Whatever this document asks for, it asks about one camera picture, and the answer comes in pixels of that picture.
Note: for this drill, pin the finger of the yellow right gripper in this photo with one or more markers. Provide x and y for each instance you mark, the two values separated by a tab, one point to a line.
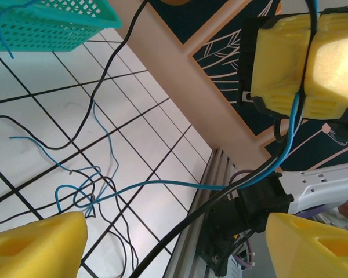
278	63
333	63

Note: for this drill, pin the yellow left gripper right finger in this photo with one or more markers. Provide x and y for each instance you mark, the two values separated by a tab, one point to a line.
316	249

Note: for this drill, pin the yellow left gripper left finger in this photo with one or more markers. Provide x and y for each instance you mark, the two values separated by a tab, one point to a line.
32	249

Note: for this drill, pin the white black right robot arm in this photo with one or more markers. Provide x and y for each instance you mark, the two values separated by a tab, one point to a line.
322	185

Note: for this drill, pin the teal plastic basket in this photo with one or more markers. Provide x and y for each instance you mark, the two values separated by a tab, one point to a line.
61	29

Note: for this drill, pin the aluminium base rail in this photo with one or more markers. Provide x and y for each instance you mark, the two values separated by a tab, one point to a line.
220	165

